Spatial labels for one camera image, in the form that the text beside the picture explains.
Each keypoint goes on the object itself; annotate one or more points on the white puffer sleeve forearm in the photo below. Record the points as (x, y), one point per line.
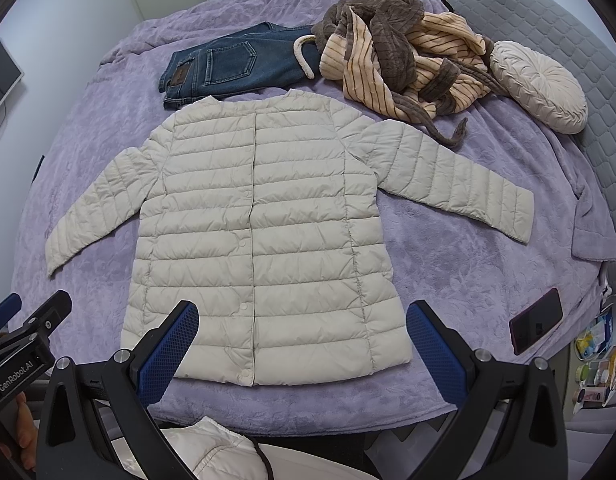
(211, 451)

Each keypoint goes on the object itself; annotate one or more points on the cream quilted down jacket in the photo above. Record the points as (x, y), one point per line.
(263, 214)

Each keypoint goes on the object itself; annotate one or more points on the brown striped plush robe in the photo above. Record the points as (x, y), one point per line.
(401, 61)

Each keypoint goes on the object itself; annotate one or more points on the wall mounted monitor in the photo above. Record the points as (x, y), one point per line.
(0, 82)

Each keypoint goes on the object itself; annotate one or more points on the person's left hand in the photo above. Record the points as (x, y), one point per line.
(26, 433)

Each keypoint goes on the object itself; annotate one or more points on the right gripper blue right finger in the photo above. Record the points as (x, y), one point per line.
(452, 363)

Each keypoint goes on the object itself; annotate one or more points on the purple textured bed blanket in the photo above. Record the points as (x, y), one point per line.
(476, 278)

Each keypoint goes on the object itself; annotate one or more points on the grey quilted headboard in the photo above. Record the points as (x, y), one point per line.
(547, 27)

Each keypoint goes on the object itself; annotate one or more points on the dark smartphone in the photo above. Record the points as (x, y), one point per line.
(536, 321)

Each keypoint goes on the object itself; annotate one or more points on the round cream pleated cushion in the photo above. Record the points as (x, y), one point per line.
(542, 86)

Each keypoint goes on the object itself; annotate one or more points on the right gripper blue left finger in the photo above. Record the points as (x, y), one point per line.
(146, 370)

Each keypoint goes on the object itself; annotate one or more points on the colourful items on nightstand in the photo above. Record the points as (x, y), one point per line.
(593, 379)

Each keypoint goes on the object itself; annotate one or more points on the folded blue denim jeans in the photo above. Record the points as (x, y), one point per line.
(262, 56)

